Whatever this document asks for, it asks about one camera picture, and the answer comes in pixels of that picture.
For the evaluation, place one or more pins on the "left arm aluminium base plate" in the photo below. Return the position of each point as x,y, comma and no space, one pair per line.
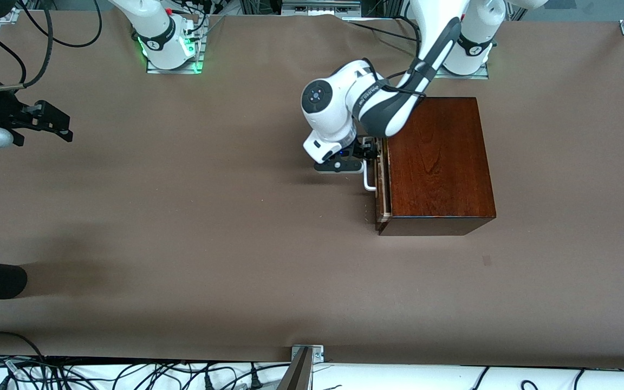
480,76

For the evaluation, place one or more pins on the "right arm aluminium base plate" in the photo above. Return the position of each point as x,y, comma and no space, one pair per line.
174,71

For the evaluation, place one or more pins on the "aluminium mounting bracket with post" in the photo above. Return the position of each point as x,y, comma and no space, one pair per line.
297,376

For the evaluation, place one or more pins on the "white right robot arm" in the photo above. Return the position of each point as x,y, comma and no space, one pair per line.
155,27

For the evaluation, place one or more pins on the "grey network switch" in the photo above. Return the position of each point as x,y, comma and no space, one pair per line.
320,6

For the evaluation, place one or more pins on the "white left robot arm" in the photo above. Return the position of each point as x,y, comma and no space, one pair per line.
325,100

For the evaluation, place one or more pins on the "dark brown wooden cabinet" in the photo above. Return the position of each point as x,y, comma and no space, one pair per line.
436,168

